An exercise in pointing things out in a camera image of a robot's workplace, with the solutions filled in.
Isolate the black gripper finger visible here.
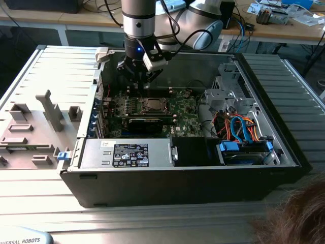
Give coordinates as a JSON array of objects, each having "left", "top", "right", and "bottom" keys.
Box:
[
  {"left": 116, "top": 56, "right": 143, "bottom": 90},
  {"left": 141, "top": 68, "right": 164, "bottom": 90}
]

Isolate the metal socket cover frame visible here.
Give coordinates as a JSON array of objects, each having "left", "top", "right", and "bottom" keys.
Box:
[{"left": 141, "top": 97, "right": 170, "bottom": 113}]

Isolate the CPU socket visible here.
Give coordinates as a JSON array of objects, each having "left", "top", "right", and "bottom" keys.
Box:
[{"left": 141, "top": 97, "right": 170, "bottom": 114}]

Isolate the black graphics card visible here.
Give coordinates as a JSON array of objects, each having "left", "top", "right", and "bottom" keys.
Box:
[{"left": 125, "top": 115, "right": 176, "bottom": 135}]

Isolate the wooden desk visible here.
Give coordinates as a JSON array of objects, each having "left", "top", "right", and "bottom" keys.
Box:
[
  {"left": 220, "top": 0, "right": 325, "bottom": 46},
  {"left": 0, "top": 0, "right": 125, "bottom": 46}
]

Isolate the green motherboard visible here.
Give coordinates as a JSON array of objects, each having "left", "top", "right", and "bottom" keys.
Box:
[{"left": 103, "top": 87, "right": 205, "bottom": 139}]

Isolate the silver metal drive cage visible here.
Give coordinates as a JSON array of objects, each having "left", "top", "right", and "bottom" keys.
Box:
[{"left": 203, "top": 62, "right": 257, "bottom": 115}]

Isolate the silver power supply unit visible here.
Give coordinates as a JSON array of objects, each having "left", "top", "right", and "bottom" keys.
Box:
[{"left": 78, "top": 138, "right": 176, "bottom": 170}]

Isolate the black upright box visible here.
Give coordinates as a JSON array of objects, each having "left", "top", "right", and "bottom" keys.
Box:
[{"left": 220, "top": 1, "right": 236, "bottom": 29}]

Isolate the black box on desk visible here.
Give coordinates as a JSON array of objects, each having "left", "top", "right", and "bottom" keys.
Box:
[{"left": 5, "top": 0, "right": 82, "bottom": 14}]

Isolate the grey parts rack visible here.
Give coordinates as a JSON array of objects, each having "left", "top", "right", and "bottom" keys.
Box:
[{"left": 0, "top": 89, "right": 83, "bottom": 170}]

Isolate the black open PC case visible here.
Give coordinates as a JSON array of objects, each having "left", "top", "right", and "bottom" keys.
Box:
[{"left": 59, "top": 47, "right": 312, "bottom": 208}]

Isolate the hard disk in blue carrier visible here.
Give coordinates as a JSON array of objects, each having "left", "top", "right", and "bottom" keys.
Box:
[{"left": 215, "top": 141, "right": 275, "bottom": 166}]

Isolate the copper finned heat sink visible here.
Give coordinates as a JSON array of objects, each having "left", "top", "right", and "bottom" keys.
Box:
[{"left": 255, "top": 7, "right": 274, "bottom": 25}]

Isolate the grey metal device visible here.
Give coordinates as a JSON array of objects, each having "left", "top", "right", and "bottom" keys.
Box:
[{"left": 273, "top": 12, "right": 290, "bottom": 25}]

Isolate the blue box on desk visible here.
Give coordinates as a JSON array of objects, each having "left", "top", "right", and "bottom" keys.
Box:
[{"left": 281, "top": 0, "right": 313, "bottom": 10}]

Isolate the brown-haired person's head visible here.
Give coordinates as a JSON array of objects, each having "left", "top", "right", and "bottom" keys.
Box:
[{"left": 251, "top": 172, "right": 325, "bottom": 244}]

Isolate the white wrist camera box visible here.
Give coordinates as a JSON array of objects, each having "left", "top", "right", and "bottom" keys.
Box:
[{"left": 137, "top": 38, "right": 169, "bottom": 73}]

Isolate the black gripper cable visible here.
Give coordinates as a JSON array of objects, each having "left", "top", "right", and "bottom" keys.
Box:
[{"left": 156, "top": 0, "right": 214, "bottom": 62}]

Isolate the grey wire bundle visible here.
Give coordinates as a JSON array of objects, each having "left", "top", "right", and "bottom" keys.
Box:
[{"left": 197, "top": 94, "right": 219, "bottom": 139}]

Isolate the blue flat wire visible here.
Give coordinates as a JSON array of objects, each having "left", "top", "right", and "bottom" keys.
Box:
[{"left": 230, "top": 113, "right": 251, "bottom": 144}]

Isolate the orange wire bundle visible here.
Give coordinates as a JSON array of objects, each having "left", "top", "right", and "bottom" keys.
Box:
[{"left": 213, "top": 111, "right": 259, "bottom": 142}]

